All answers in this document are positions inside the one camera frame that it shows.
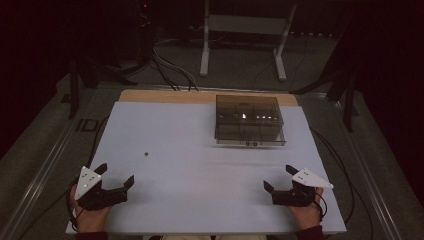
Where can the person's left hand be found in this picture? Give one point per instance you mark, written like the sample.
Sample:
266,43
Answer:
89,218

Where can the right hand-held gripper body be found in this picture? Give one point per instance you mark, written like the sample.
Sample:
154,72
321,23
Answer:
298,190

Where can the person's right hand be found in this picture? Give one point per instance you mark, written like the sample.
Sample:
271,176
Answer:
308,213

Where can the smoky transparent plastic drawer box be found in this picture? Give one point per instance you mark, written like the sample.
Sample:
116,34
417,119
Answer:
249,120

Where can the white metal stand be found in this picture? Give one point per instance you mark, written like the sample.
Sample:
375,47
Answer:
246,33

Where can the dark red right sleeve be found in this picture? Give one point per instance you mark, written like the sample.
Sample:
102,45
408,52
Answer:
310,233

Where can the dark red left sleeve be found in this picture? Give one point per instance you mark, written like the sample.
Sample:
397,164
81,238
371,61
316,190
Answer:
91,236

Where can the dark red sleeve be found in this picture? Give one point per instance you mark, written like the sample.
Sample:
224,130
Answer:
310,233
91,236

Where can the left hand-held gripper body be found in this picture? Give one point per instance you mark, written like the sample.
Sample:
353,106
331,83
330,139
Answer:
96,196

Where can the black device with red light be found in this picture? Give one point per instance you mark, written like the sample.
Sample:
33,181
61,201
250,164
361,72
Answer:
145,16

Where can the black tripod stand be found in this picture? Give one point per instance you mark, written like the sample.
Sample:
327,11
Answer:
86,80
340,90

